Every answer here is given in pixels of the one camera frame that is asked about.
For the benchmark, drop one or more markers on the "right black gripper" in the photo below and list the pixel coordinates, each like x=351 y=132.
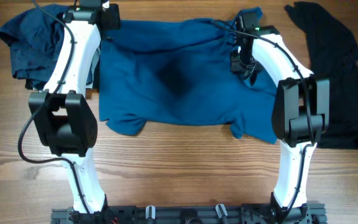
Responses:
x=235 y=66

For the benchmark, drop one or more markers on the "blue polo shirt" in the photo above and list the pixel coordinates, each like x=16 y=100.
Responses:
x=180 y=73

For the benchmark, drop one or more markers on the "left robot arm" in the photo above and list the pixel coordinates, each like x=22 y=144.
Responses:
x=64 y=121

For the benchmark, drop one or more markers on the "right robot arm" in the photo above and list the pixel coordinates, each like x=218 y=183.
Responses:
x=300 y=116

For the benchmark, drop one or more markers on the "black shirt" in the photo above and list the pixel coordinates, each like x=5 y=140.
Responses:
x=333 y=53

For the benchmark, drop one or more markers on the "dark navy folded garment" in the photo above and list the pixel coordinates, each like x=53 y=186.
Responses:
x=35 y=39

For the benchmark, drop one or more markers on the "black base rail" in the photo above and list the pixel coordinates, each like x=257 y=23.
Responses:
x=188 y=214

